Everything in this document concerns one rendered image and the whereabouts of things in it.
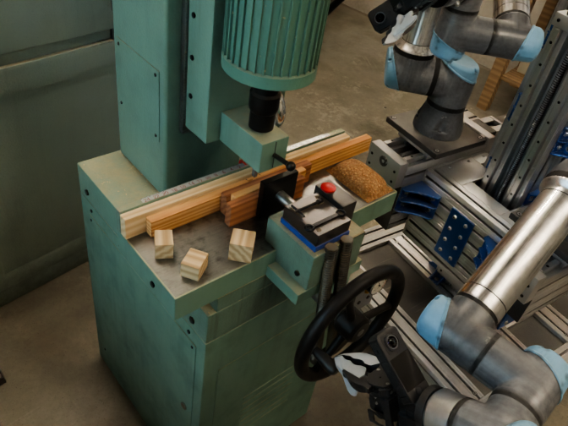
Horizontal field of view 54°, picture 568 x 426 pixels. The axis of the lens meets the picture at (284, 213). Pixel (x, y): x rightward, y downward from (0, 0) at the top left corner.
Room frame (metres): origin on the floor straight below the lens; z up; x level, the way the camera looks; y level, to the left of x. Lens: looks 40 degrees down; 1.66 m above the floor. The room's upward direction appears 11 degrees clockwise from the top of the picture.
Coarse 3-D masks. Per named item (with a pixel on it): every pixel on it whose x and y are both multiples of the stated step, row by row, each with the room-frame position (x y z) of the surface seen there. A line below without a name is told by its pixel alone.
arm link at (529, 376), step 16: (496, 352) 0.52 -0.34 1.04; (512, 352) 0.53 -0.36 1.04; (528, 352) 0.54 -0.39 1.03; (544, 352) 0.53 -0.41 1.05; (480, 368) 0.51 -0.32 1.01; (496, 368) 0.51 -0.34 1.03; (512, 368) 0.50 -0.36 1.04; (528, 368) 0.51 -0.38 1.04; (544, 368) 0.51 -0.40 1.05; (560, 368) 0.51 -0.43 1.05; (496, 384) 0.49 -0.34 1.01; (512, 384) 0.48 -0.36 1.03; (528, 384) 0.48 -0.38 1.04; (544, 384) 0.48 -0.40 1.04; (560, 384) 0.49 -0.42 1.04; (528, 400) 0.46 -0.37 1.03; (544, 400) 0.46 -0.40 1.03; (560, 400) 0.48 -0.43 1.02; (544, 416) 0.45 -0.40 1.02
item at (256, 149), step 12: (240, 108) 1.01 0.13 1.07; (228, 120) 0.97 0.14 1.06; (240, 120) 0.97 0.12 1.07; (228, 132) 0.97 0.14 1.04; (240, 132) 0.94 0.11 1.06; (252, 132) 0.93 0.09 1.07; (276, 132) 0.95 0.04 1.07; (228, 144) 0.96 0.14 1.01; (240, 144) 0.94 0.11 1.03; (252, 144) 0.91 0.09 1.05; (264, 144) 0.90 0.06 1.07; (276, 144) 0.92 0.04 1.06; (240, 156) 0.94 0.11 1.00; (252, 156) 0.91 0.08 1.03; (264, 156) 0.90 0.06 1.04; (264, 168) 0.90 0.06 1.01
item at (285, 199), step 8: (280, 176) 0.91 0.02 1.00; (288, 176) 0.92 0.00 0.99; (296, 176) 0.93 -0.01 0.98; (264, 184) 0.87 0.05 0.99; (272, 184) 0.89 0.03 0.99; (280, 184) 0.90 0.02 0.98; (288, 184) 0.92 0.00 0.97; (264, 192) 0.87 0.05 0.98; (272, 192) 0.89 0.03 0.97; (280, 192) 0.90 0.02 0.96; (288, 192) 0.92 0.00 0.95; (264, 200) 0.87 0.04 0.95; (272, 200) 0.89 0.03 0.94; (280, 200) 0.88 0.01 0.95; (288, 200) 0.88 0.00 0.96; (264, 208) 0.88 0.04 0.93; (272, 208) 0.89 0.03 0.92; (280, 208) 0.91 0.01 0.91
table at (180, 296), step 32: (352, 192) 1.03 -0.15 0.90; (192, 224) 0.82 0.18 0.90; (224, 224) 0.84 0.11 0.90; (256, 224) 0.86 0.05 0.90; (128, 256) 0.74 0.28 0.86; (224, 256) 0.75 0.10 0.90; (256, 256) 0.77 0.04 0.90; (160, 288) 0.66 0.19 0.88; (192, 288) 0.66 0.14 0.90; (224, 288) 0.70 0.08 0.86; (288, 288) 0.73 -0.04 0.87
